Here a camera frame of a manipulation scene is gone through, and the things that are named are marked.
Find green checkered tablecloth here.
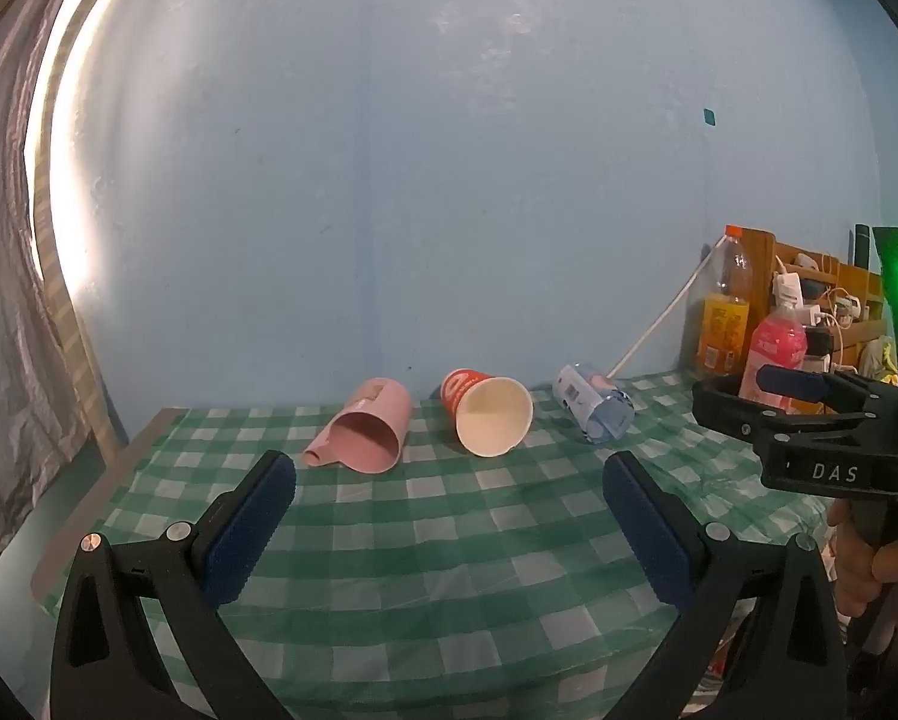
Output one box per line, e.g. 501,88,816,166
44,370,855,720

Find red paper cup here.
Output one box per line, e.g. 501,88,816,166
441,368,534,458

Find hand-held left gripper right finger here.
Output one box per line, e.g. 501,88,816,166
603,450,849,720

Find grey curtain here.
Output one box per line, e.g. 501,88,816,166
0,0,124,605

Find wooden shelf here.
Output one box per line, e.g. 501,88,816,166
735,227,898,391

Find white cable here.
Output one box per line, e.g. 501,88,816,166
606,243,714,380

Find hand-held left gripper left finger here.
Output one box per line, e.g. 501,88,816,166
50,450,298,720

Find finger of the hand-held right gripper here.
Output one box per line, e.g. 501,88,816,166
691,378,795,442
756,364,898,425

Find white power strip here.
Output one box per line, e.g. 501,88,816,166
800,292,872,329

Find pink drink bottle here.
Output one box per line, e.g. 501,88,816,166
739,292,809,415

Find person's right hand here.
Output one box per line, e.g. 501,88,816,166
826,499,898,625

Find pink plastic cup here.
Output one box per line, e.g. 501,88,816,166
303,378,412,475

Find orange drink bottle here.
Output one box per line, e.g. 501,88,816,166
695,224,755,377

